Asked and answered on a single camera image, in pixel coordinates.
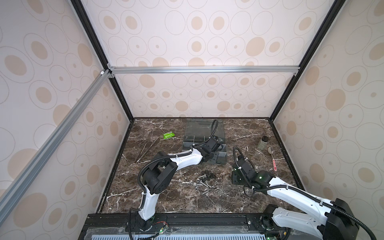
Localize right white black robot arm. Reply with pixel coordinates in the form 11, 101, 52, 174
233, 147, 377, 240

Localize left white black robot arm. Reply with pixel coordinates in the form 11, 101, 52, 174
130, 120, 222, 232

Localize pile of screws and nuts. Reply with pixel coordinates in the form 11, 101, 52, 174
190, 171, 227, 197

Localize grey compartment organizer box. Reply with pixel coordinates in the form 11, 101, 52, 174
182, 119, 228, 166

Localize small spice jar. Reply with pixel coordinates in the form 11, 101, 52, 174
257, 136, 269, 151

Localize green snack packet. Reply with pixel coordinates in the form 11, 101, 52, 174
163, 132, 175, 140

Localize metal tongs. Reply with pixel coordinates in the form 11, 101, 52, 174
136, 137, 160, 163

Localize pink handled spoon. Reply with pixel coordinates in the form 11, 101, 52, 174
268, 147, 277, 172

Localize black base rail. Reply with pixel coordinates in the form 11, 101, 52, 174
78, 211, 289, 240

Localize horizontal aluminium frame bar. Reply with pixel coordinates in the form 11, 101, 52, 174
102, 65, 300, 76

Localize diagonal aluminium frame bar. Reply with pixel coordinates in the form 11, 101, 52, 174
1, 69, 111, 224

